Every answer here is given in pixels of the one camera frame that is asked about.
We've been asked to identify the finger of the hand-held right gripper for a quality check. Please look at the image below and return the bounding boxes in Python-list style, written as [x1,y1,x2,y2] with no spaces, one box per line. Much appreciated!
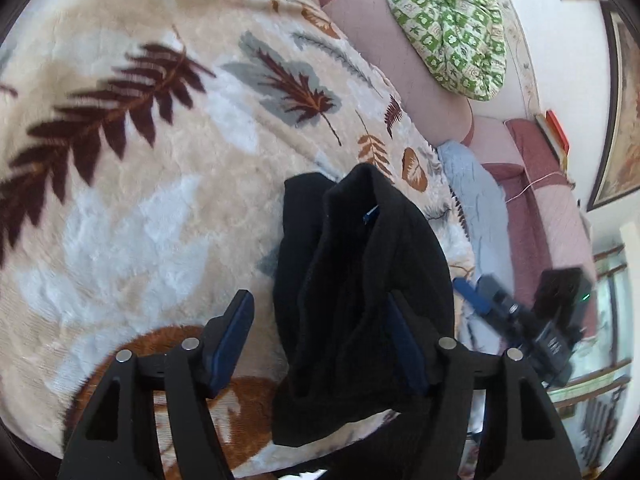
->
[452,277,493,317]
[475,274,511,311]

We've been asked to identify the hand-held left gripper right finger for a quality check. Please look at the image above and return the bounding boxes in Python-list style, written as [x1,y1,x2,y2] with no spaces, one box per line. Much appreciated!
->
[385,292,583,480]

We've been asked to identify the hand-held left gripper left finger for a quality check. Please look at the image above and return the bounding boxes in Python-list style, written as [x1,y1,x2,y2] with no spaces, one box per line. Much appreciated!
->
[57,289,256,480]

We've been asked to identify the black pants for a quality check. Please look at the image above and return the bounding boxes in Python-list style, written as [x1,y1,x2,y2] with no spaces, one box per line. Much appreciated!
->
[271,162,481,480]

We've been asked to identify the wooden glass cabinet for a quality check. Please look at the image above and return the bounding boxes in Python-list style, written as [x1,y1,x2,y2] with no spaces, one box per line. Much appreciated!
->
[545,245,640,461]

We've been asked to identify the light blue cloth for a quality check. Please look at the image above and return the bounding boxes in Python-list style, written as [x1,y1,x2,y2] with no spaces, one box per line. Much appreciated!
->
[437,140,516,351]

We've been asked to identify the red and orange book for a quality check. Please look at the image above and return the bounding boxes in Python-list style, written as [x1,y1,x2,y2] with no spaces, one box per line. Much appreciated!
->
[535,109,572,158]

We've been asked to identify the leaf print fleece blanket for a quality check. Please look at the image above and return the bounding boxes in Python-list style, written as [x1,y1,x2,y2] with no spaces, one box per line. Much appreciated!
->
[0,0,476,478]

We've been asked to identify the green patterned cloth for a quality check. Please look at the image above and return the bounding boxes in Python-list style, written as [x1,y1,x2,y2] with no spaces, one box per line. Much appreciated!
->
[385,0,508,102]

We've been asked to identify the pink sofa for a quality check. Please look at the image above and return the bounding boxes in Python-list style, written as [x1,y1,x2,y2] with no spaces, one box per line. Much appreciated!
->
[305,0,601,341]

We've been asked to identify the yellow cord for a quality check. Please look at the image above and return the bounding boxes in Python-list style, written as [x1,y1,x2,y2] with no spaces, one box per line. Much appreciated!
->
[505,170,571,206]

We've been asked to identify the framed wall picture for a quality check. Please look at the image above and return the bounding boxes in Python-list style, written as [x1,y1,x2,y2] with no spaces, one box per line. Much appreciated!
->
[586,0,640,213]

